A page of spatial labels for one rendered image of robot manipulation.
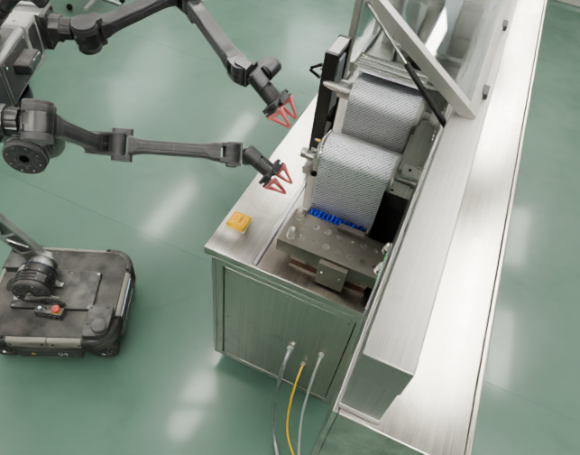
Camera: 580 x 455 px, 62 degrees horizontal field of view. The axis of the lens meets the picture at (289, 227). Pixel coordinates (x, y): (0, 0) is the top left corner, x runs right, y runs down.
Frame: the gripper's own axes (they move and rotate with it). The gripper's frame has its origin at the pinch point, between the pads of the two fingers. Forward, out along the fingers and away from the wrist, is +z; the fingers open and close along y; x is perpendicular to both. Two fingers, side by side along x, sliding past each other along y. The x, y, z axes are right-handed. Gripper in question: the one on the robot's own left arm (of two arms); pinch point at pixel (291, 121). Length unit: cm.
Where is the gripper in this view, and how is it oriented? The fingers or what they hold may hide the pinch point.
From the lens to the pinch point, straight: 166.7
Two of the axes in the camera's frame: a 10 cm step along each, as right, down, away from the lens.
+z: 6.3, 7.0, 3.4
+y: -3.9, 6.6, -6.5
